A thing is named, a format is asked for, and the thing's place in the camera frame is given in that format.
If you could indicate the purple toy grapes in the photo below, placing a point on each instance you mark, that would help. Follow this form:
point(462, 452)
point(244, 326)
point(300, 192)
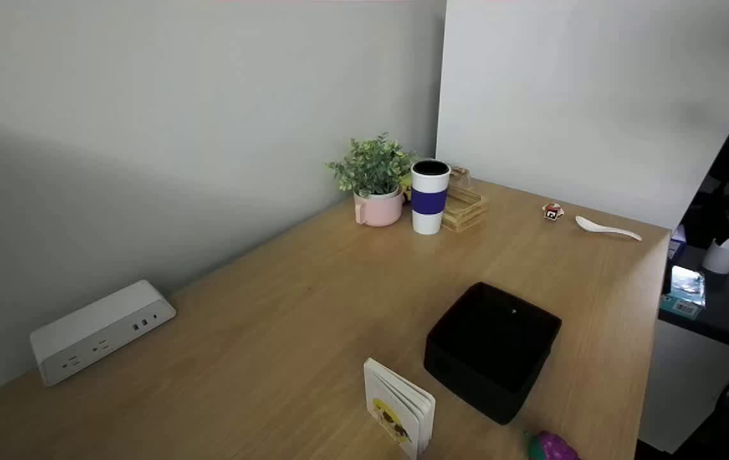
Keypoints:
point(553, 448)

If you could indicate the black fabric basket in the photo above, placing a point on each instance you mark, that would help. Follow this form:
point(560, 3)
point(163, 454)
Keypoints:
point(493, 349)

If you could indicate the green plant in pink pot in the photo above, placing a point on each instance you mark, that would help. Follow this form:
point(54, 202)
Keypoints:
point(376, 174)

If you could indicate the white cup with blue band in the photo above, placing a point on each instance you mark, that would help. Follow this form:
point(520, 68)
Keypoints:
point(428, 200)

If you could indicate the small wooden crate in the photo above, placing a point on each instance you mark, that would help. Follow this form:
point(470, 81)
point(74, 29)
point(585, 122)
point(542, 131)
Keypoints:
point(468, 209)

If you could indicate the small white board book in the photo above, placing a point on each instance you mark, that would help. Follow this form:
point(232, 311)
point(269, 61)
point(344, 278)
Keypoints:
point(393, 409)

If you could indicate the small red white wrapper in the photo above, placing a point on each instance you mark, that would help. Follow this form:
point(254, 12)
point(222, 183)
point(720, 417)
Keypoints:
point(553, 213)

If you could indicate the white spoon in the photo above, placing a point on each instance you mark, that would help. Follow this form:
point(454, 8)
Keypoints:
point(603, 229)

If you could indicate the white power strip box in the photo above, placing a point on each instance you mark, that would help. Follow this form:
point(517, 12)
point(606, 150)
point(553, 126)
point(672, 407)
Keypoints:
point(98, 333)

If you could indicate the blue screen device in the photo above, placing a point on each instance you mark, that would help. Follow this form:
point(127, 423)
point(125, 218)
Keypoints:
point(688, 288)

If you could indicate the white mug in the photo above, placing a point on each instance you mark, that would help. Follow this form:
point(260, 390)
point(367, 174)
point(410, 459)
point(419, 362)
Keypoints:
point(726, 256)

